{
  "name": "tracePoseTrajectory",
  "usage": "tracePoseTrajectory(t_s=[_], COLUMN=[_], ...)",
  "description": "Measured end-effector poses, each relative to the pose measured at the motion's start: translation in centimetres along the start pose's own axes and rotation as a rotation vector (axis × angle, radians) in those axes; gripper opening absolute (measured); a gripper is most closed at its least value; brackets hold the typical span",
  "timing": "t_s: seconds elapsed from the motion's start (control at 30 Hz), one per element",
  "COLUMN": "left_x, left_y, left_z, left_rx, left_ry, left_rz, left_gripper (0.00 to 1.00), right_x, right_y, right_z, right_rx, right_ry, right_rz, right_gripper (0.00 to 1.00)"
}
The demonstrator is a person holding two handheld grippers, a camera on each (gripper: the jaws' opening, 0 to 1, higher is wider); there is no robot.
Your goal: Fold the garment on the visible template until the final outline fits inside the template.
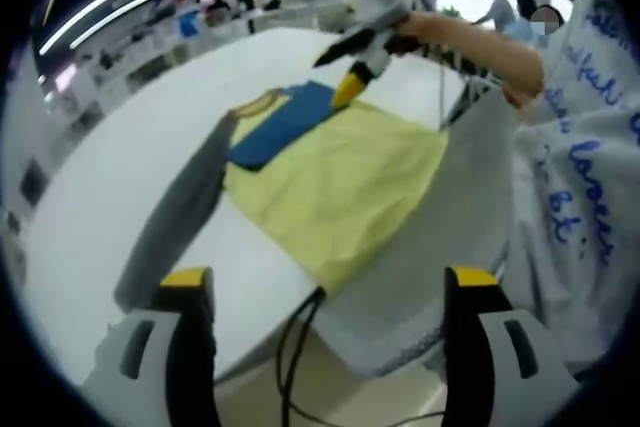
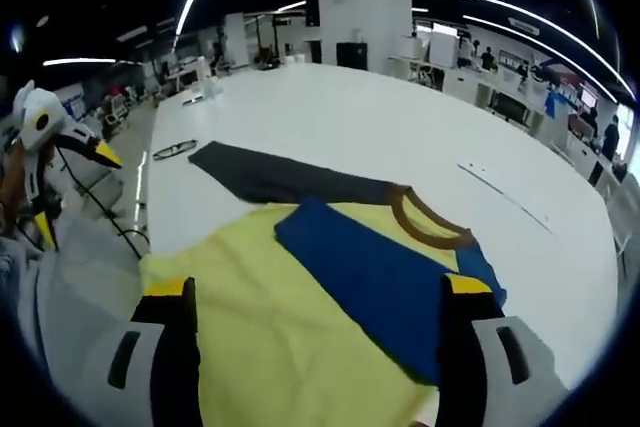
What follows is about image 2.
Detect long ceiling light strip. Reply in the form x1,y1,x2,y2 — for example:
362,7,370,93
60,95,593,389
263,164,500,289
424,0,639,98
462,14,614,98

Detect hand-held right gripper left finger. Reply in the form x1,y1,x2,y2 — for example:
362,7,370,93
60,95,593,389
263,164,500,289
107,276,202,427

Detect black cabinet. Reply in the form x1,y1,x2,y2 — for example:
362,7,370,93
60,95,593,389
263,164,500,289
335,41,370,68

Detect yellow grey blue garment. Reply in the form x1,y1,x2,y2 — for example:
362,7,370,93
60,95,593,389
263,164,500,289
138,141,509,427

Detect person's right hand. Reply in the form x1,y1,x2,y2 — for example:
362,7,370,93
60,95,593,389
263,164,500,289
412,404,441,427

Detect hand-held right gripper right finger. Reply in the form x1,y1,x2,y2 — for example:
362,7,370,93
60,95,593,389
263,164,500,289
437,272,554,427

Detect black eyeglasses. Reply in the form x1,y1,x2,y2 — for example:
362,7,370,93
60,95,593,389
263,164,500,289
152,140,199,162

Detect person's pale printed clothing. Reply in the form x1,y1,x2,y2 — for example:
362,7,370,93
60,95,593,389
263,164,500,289
0,216,146,398

